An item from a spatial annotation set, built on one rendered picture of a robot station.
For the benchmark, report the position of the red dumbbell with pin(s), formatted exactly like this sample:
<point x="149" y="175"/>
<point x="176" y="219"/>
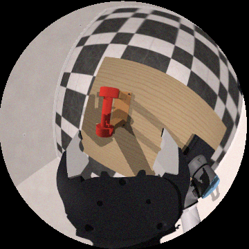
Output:
<point x="105" y="129"/>

